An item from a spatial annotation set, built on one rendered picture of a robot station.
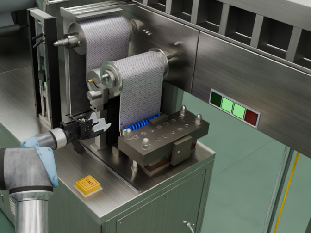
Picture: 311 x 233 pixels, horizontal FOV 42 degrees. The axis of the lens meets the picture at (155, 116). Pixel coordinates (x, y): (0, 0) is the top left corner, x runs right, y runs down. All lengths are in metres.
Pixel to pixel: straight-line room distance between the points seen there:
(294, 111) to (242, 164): 1.91
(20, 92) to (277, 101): 1.39
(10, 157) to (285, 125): 0.97
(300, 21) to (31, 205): 1.01
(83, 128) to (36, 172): 0.47
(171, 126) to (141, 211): 0.39
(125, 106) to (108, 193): 0.37
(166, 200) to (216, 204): 1.22
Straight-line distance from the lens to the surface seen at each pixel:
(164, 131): 1.75
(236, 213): 2.95
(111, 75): 1.63
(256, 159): 3.49
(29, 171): 1.13
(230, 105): 1.69
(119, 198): 1.60
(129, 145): 1.65
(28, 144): 1.48
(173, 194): 1.81
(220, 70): 1.68
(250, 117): 1.65
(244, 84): 1.63
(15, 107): 2.20
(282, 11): 1.48
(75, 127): 1.56
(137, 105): 1.75
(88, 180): 1.64
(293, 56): 1.49
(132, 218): 1.68
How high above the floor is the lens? 1.99
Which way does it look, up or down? 31 degrees down
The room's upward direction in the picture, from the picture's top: 5 degrees clockwise
